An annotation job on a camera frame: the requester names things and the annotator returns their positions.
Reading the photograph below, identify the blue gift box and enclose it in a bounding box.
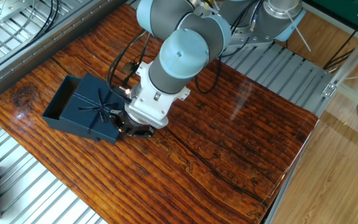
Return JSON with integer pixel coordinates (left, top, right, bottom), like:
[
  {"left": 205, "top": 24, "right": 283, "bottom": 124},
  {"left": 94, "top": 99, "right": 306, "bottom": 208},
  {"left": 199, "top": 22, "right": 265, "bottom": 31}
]
[{"left": 41, "top": 75, "right": 82, "bottom": 130}]

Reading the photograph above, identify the aluminium frame post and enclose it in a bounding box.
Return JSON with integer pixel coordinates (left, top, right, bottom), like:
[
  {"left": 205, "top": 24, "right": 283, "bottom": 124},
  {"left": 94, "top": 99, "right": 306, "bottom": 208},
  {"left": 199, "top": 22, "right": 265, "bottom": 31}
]
[{"left": 321, "top": 21, "right": 358, "bottom": 100}]

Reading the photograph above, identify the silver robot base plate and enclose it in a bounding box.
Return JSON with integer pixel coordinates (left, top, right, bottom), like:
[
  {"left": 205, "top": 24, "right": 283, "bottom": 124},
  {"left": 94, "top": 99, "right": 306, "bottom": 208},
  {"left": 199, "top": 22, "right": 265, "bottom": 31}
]
[{"left": 222, "top": 24, "right": 275, "bottom": 47}]

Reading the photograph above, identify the silver perforated mounting plate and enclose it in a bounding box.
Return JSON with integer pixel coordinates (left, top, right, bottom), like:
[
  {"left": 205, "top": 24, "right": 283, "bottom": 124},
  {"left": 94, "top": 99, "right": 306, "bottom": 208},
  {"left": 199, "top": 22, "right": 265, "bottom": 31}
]
[{"left": 0, "top": 0, "right": 33, "bottom": 24}]

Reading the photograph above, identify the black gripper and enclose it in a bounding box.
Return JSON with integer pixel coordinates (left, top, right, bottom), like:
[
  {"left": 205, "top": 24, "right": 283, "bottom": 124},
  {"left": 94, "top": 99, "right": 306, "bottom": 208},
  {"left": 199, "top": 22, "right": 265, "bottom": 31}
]
[{"left": 109, "top": 108, "right": 155, "bottom": 140}]

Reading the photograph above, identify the blue ribboned casing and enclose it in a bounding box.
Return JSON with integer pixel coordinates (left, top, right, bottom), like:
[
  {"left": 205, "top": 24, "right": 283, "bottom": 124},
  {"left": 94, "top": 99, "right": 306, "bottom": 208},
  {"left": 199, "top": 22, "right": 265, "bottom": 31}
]
[{"left": 59, "top": 73, "right": 127, "bottom": 144}]

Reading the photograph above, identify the grey metal frame rail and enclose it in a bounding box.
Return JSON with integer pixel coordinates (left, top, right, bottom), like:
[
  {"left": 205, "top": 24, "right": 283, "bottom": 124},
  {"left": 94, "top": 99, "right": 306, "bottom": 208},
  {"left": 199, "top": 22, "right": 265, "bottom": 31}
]
[{"left": 0, "top": 0, "right": 127, "bottom": 108}]

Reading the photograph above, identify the thin black floor cable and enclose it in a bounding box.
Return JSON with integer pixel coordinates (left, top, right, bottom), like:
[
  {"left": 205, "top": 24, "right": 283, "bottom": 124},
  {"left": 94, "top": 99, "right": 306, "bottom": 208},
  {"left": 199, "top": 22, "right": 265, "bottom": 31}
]
[{"left": 323, "top": 12, "right": 358, "bottom": 70}]

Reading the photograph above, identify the white cable tie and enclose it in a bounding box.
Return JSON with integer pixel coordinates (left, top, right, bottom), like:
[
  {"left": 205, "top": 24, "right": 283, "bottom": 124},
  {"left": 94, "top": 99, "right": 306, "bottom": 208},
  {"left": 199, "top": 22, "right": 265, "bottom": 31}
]
[{"left": 286, "top": 11, "right": 312, "bottom": 52}]

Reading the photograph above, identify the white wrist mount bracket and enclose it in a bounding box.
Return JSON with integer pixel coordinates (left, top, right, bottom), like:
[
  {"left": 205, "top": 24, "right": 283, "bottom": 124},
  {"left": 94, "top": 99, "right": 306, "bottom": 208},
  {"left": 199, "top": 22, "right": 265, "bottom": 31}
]
[{"left": 124, "top": 61, "right": 191, "bottom": 129}]

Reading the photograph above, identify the black cable pair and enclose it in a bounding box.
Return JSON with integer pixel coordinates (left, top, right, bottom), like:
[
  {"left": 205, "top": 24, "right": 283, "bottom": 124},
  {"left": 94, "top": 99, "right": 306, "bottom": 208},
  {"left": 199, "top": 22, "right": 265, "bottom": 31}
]
[{"left": 0, "top": 0, "right": 58, "bottom": 78}]

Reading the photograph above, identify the wood grain table mat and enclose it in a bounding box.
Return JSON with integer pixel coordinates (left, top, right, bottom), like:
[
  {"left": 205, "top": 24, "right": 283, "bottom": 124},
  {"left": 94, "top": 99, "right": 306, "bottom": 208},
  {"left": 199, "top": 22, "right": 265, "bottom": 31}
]
[{"left": 0, "top": 2, "right": 319, "bottom": 224}]

